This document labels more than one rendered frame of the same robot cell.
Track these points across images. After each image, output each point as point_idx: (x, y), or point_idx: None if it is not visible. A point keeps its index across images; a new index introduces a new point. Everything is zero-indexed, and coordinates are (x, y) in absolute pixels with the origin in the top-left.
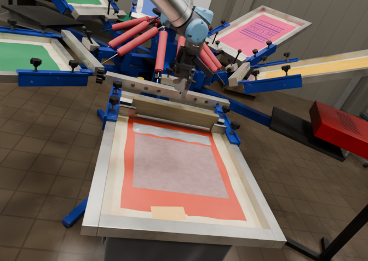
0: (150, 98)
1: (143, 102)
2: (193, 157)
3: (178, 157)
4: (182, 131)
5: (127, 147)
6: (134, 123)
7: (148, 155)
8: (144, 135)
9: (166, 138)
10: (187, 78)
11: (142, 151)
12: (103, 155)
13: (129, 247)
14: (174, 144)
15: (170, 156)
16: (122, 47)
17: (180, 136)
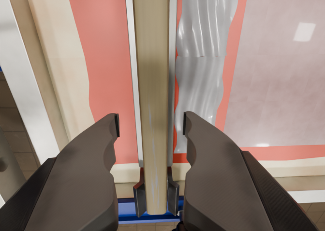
0: (42, 134)
1: (167, 189)
2: None
3: (313, 49)
4: (177, 17)
5: (270, 157)
6: (181, 151)
7: (298, 120)
8: (226, 130)
9: (229, 77)
10: (107, 221)
11: (285, 132)
12: (321, 197)
13: None
14: (257, 57)
15: (308, 74)
16: None
17: (216, 33)
